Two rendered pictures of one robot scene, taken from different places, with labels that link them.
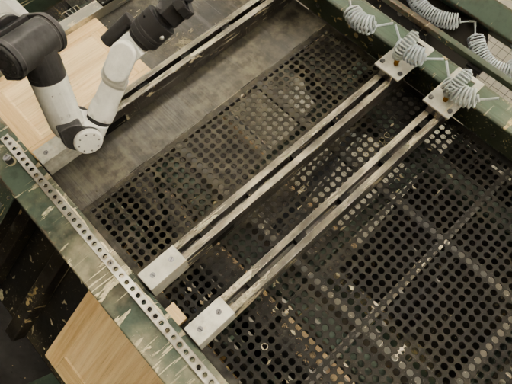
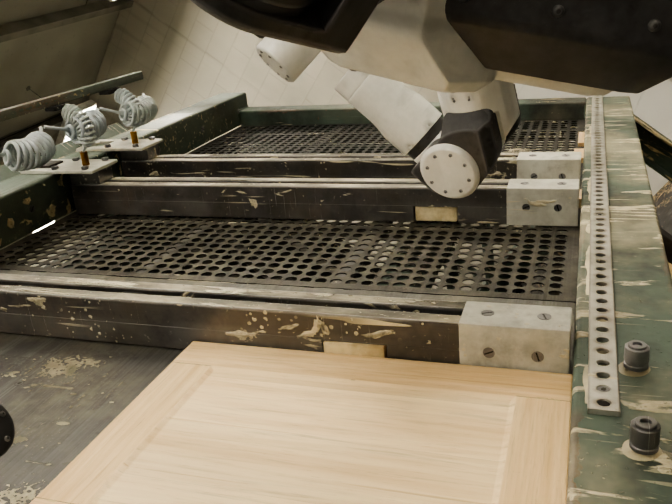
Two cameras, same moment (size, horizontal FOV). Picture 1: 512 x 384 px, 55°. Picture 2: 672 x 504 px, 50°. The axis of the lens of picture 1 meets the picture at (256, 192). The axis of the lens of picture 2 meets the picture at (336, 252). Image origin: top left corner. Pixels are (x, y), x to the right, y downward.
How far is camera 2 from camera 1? 201 cm
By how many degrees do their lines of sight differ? 82
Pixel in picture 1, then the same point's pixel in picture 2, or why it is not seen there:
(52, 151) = (528, 311)
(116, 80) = not seen: hidden behind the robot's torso
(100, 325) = not seen: outside the picture
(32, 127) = (512, 429)
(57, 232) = (644, 261)
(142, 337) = (632, 179)
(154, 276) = (561, 182)
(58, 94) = not seen: hidden behind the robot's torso
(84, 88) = (306, 417)
